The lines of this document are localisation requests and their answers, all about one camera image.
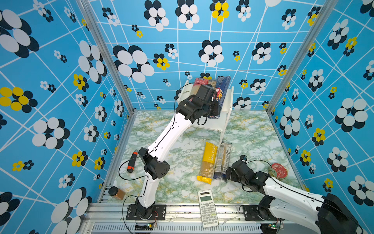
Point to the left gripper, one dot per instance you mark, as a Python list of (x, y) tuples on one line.
[(215, 110)]

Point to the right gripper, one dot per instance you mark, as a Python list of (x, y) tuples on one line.
[(233, 174)]

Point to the yellow pasta bag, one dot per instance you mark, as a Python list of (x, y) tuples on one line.
[(208, 163)]

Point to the blue Barilla pasta box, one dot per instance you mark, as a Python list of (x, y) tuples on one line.
[(221, 84)]

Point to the red spaghetti bag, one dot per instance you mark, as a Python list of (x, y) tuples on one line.
[(197, 83)]

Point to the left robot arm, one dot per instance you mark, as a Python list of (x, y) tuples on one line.
[(188, 111)]

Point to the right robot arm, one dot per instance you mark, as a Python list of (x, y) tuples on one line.
[(321, 214)]

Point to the clear grey spaghetti bag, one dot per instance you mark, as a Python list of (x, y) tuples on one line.
[(222, 162)]

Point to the white calculator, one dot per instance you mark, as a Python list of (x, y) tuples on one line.
[(207, 209)]

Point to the red black utility knife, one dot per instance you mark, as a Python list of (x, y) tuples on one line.
[(131, 162)]

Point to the brown spice jar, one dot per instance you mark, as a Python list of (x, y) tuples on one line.
[(116, 193)]

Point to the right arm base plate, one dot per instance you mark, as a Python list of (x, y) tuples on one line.
[(253, 213)]

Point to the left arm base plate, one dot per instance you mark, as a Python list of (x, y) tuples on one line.
[(138, 212)]

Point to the aluminium front rail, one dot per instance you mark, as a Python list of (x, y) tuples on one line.
[(185, 218)]

